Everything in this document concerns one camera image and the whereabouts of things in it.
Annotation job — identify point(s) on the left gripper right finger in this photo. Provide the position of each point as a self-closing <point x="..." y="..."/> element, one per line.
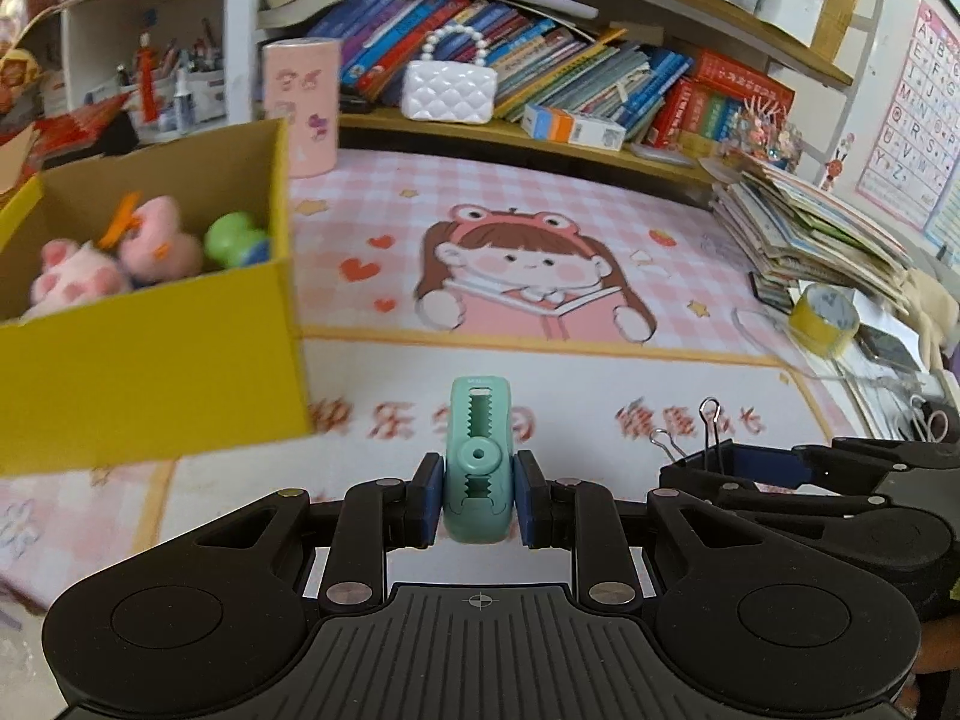
<point x="582" y="519"/>

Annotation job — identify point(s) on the yellow tape roll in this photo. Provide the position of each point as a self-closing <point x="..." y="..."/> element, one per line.
<point x="824" y="321"/>

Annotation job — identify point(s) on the row of shelf books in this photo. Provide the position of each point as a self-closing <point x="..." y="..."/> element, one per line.
<point x="665" y="92"/>

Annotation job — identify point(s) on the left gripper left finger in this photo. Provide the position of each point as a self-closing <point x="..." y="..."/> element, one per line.
<point x="374" y="519"/>

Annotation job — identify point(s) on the pink flamingo plush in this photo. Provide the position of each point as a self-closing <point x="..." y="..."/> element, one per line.
<point x="147" y="238"/>

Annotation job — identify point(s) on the black binder clip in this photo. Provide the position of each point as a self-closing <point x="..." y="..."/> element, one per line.
<point x="703" y="473"/>

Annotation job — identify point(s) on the yellow cardboard box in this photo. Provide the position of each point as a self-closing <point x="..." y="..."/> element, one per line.
<point x="186" y="367"/>

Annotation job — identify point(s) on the black smartphone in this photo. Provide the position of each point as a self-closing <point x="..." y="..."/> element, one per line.
<point x="898" y="350"/>

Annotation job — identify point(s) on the alphabet wall poster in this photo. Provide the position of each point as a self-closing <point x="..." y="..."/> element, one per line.
<point x="912" y="171"/>

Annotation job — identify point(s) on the pink cartoon desk mat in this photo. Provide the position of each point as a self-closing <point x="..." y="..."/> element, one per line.
<point x="609" y="312"/>

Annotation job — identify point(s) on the green frog toy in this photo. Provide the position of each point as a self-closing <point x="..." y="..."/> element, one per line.
<point x="234" y="240"/>

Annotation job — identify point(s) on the white pen organizer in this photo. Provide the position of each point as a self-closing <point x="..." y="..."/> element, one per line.
<point x="168" y="74"/>

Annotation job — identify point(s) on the teal plastic clip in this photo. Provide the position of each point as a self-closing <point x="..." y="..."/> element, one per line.
<point x="478" y="489"/>

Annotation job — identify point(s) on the white quilted pearl handbag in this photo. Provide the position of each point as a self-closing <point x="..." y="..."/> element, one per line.
<point x="448" y="92"/>

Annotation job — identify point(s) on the pink cylinder pen holder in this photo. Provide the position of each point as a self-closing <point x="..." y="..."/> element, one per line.
<point x="301" y="84"/>

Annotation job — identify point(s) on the pink paw plush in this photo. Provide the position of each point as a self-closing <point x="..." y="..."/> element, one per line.
<point x="74" y="274"/>

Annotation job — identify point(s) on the orange white medicine box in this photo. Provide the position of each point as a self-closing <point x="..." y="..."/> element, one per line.
<point x="547" y="124"/>

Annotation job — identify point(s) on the stack of booklets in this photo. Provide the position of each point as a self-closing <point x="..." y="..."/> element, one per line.
<point x="792" y="231"/>

